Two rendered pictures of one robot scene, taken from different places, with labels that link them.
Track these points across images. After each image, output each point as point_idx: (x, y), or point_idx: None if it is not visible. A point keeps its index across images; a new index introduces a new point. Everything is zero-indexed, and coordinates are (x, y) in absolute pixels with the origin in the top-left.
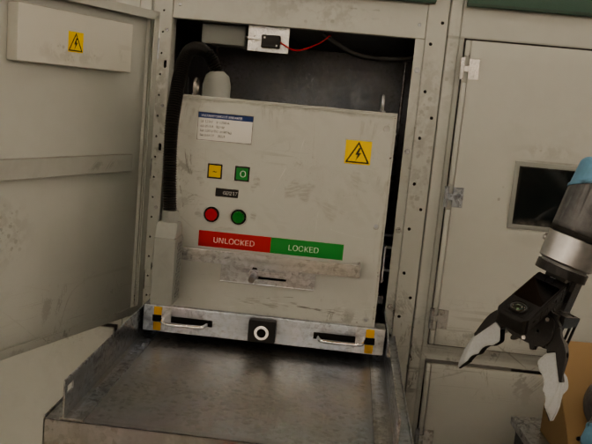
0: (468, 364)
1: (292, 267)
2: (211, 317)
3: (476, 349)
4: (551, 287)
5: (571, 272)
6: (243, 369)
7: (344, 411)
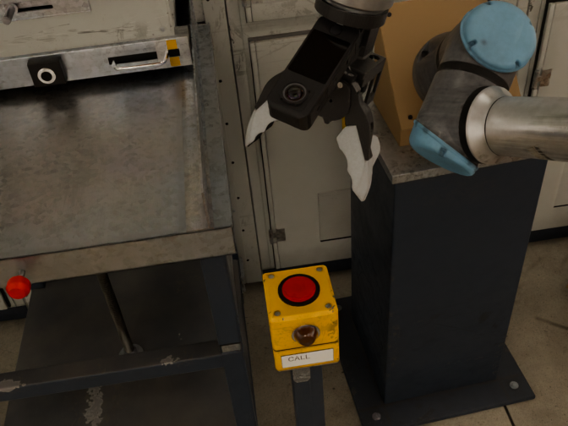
0: (293, 33)
1: None
2: None
3: (260, 126)
4: (338, 43)
5: (363, 17)
6: (35, 129)
7: (151, 166)
